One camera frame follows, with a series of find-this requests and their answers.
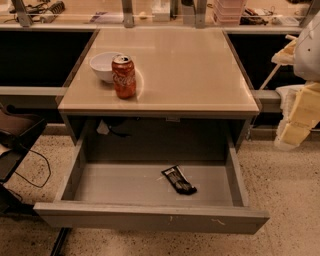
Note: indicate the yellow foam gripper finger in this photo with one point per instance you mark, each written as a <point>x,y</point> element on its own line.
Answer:
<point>300,116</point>

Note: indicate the black rxbar chocolate wrapper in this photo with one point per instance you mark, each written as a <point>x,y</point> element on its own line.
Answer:
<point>178,181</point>

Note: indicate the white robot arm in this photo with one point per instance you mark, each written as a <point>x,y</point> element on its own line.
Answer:
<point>307,52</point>

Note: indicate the grey cabinet with beige top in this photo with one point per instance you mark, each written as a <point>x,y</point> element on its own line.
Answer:
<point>181,72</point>

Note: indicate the open grey top drawer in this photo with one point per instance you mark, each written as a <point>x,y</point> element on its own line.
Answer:
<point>118,184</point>

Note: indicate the pink stacked plastic trays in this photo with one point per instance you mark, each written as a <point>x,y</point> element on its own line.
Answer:
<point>228,12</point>

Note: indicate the white box on back desk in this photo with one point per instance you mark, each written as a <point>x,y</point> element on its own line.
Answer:
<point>160,11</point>

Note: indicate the red coca-cola can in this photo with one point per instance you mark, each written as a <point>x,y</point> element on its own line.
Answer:
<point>123,74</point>

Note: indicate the white ceramic bowl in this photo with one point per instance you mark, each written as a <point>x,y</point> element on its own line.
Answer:
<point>101,65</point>

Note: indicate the black chair at left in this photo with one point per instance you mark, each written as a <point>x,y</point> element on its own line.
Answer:
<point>18,133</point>

